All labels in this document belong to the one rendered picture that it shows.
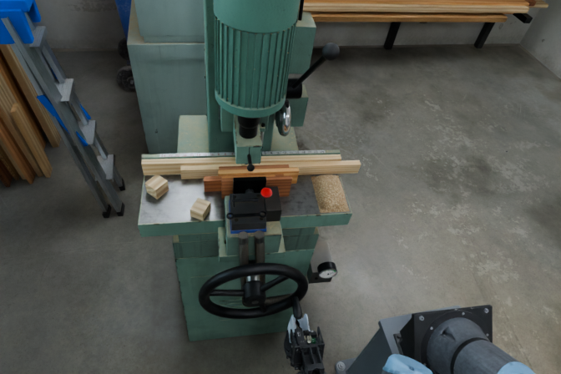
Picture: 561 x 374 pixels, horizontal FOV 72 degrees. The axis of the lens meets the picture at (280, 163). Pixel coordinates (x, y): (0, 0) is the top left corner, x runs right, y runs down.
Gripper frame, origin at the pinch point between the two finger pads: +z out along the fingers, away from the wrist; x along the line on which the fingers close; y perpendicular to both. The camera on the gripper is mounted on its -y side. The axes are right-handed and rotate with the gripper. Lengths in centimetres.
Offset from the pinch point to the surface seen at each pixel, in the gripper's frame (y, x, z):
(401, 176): -32, -100, 133
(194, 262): 1.1, 27.2, 25.0
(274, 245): 19.3, 5.3, 8.0
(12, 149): -4, 121, 129
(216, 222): 20.7, 20.0, 17.6
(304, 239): 9.8, -6.6, 21.7
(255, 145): 41.4, 9.0, 22.5
